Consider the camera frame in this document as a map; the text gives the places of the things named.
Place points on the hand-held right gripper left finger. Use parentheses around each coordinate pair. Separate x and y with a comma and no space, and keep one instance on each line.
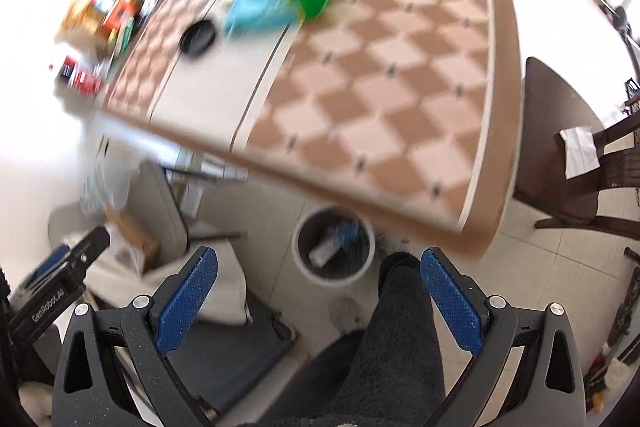
(187,302)

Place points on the black round lid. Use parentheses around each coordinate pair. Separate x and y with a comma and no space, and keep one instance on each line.
(197,38)

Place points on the brown cardboard box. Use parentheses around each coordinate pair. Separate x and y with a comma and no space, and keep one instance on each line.
(135,242)

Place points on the blue wrapper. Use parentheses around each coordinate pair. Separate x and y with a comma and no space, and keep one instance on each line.
(348,232)

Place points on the pile of colourful snack boxes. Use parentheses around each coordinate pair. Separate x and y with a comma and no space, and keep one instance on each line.
(105,14)

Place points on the white carton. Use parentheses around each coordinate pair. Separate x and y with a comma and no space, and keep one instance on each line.
(325,249)

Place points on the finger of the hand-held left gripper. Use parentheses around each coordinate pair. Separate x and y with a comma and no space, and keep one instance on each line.
(87,244)

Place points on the person's leg in dark fleece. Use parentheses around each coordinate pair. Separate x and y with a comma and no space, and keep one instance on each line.
(395,357)

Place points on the white round waste bin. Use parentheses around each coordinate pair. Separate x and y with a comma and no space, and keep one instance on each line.
(305,252)

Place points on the dark wooden chair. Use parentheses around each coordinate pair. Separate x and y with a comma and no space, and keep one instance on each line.
(555,142)

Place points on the dark grey folding stool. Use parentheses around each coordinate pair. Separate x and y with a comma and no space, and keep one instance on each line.
(235,347)

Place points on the teal plastic packet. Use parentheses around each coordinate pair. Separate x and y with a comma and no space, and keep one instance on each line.
(260,2)

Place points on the white crumpled tissue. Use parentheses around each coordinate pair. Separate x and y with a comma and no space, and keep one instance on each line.
(580,152)

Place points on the grey cushioned chair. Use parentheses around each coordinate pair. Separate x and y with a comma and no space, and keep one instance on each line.
(170,217)

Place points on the brown checkered tablecloth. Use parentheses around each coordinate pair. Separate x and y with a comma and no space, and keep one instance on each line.
(380,72)

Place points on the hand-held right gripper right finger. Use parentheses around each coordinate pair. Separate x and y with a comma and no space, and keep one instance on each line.
(450,302)

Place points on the red and white box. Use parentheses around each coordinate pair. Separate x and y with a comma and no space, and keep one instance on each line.
(82,79)

